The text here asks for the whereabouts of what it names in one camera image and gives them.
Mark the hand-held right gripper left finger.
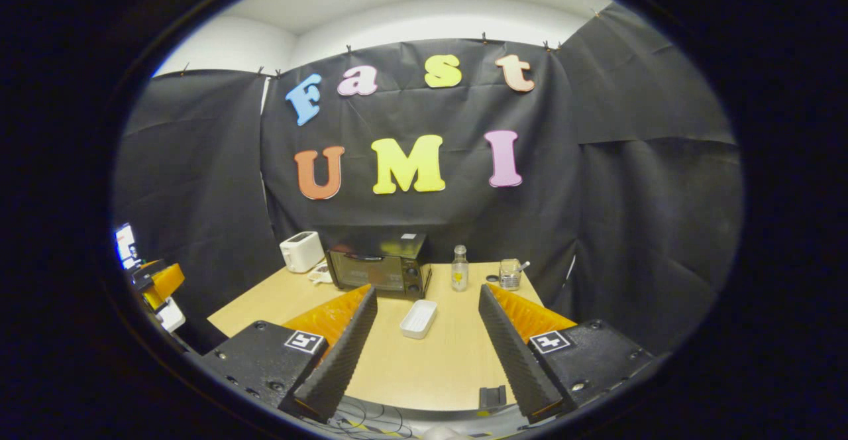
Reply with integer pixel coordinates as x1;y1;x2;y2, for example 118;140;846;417
199;286;378;423

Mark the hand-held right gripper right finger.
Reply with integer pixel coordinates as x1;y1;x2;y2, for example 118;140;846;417
478;284;657;425

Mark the black electric oven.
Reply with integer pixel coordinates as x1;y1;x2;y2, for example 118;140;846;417
325;233;433;300

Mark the white labelled box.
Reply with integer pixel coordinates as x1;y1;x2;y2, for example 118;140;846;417
116;223;138;268

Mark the ribbed glass jar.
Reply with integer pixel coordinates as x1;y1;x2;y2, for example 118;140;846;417
499;258;522;292

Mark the white rectangular dish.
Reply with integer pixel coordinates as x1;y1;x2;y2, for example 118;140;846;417
399;300;438;340

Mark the clear glass bottle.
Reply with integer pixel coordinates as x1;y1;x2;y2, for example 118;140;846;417
451;245;470;292

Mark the white toaster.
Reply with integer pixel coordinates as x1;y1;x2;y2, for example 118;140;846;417
280;231;325;274

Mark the black backdrop cloth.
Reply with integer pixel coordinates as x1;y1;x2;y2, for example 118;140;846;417
113;3;744;355

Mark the tangle of thin cables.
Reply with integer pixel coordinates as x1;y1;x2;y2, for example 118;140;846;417
331;397;413;438

